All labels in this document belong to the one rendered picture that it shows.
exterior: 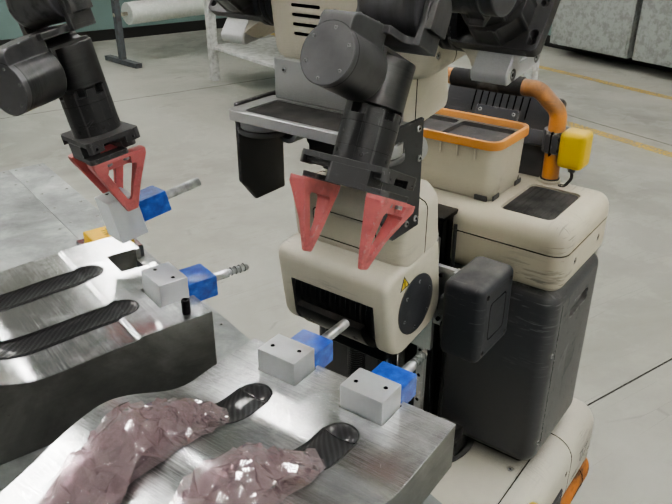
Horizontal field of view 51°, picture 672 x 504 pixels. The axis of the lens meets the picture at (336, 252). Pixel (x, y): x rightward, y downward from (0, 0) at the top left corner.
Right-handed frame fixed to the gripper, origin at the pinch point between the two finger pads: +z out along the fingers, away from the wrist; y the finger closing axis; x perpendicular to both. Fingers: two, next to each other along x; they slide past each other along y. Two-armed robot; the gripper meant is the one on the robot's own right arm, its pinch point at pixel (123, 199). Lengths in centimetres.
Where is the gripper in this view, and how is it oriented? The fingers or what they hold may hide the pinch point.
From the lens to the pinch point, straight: 93.5
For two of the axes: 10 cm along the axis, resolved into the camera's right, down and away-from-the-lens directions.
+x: 7.8, -4.2, 4.7
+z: 2.0, 8.8, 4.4
